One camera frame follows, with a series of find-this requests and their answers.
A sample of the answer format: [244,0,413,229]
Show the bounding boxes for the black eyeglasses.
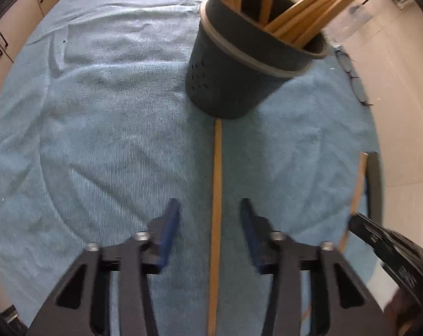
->
[334,46,373,107]

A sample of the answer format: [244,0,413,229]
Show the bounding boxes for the black utensil holder cup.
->
[186,0,329,119]

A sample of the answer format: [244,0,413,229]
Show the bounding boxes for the black smartphone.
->
[366,152,383,225]

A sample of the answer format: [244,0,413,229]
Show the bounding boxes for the clear glass pitcher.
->
[324,0,380,47]

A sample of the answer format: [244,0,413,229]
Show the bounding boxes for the blue terry towel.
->
[0,0,379,335]

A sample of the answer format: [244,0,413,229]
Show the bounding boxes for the right hand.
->
[383,288,423,335]

